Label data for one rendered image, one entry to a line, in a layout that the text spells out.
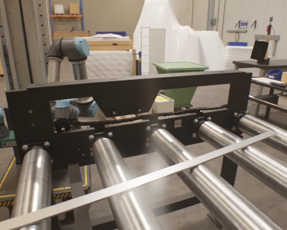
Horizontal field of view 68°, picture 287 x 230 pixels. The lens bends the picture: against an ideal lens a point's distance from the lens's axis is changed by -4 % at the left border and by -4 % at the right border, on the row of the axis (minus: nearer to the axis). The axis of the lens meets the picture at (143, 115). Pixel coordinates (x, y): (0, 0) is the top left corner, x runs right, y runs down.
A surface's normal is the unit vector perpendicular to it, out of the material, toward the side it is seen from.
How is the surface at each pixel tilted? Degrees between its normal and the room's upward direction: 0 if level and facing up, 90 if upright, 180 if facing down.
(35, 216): 0
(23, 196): 14
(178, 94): 101
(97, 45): 90
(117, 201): 42
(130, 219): 31
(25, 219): 0
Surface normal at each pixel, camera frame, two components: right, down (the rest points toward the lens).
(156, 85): 0.36, 0.32
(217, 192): -0.55, -0.68
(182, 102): 0.22, 0.51
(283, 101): -0.89, 0.16
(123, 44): 0.01, 0.35
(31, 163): -0.14, -0.91
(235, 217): -0.75, -0.46
